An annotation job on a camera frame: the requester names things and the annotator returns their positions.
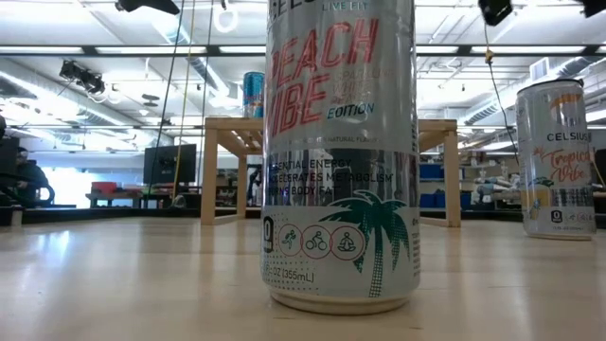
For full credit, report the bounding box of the blue silver Red Bull can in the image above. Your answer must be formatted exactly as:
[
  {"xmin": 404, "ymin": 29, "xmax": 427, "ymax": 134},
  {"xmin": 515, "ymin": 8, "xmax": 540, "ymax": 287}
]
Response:
[{"xmin": 242, "ymin": 70, "xmax": 266, "ymax": 119}]

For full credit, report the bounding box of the Celsius Peach Vibe can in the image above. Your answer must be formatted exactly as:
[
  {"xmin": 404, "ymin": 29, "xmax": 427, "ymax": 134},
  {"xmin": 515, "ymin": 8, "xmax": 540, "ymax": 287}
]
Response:
[{"xmin": 259, "ymin": 0, "xmax": 422, "ymax": 316}]

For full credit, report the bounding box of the wooden slatted shelf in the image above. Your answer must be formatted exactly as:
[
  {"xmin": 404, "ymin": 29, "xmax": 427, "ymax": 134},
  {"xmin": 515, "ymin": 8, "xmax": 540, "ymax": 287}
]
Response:
[{"xmin": 200, "ymin": 117, "xmax": 462, "ymax": 228}]

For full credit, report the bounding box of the black ceiling spotlight cluster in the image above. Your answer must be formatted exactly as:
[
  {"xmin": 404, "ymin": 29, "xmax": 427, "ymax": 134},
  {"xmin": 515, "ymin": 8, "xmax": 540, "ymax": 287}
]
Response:
[{"xmin": 59, "ymin": 60, "xmax": 106, "ymax": 96}]

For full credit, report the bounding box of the black computer monitor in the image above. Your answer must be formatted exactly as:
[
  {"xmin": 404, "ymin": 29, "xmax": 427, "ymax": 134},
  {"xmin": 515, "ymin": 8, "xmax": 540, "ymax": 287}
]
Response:
[{"xmin": 143, "ymin": 143, "xmax": 198, "ymax": 186}]

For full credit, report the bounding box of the blue storage bin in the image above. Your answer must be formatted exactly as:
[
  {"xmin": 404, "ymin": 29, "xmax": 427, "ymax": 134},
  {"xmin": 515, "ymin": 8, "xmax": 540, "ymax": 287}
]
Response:
[
  {"xmin": 419, "ymin": 191, "xmax": 469, "ymax": 210},
  {"xmin": 419, "ymin": 163, "xmax": 446, "ymax": 181}
]

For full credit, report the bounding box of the cluttered wooden workbench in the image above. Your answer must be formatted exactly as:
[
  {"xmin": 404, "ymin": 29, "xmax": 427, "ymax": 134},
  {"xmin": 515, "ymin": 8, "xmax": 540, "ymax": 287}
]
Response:
[{"xmin": 472, "ymin": 170, "xmax": 520, "ymax": 210}]

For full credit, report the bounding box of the low wooden bench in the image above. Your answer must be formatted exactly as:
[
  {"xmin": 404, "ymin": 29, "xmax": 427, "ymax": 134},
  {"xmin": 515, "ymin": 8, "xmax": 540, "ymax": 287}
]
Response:
[{"xmin": 84, "ymin": 191, "xmax": 143, "ymax": 208}]

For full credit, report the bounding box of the person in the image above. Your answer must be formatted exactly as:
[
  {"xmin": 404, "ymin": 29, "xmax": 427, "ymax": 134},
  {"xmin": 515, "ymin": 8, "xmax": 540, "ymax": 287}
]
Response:
[{"xmin": 13, "ymin": 146, "xmax": 57, "ymax": 208}]

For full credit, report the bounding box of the white hanging ring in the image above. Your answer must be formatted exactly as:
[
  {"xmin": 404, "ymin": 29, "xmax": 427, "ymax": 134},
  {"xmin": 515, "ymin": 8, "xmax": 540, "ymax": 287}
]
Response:
[{"xmin": 212, "ymin": 3, "xmax": 240, "ymax": 34}]

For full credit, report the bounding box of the black hanging cable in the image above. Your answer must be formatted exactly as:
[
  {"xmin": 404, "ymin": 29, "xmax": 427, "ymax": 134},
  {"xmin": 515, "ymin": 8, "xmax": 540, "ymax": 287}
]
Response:
[{"xmin": 144, "ymin": 0, "xmax": 187, "ymax": 203}]

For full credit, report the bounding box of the black aluminium table frame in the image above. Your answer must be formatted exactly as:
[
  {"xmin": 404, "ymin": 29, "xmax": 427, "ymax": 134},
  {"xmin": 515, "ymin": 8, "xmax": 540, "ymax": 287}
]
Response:
[{"xmin": 0, "ymin": 206, "xmax": 526, "ymax": 228}]

